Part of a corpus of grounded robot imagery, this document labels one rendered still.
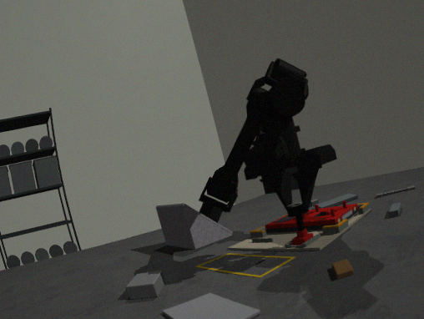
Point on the small brown box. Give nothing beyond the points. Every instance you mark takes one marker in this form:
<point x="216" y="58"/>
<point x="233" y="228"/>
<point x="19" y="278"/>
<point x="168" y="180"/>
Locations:
<point x="342" y="269"/>

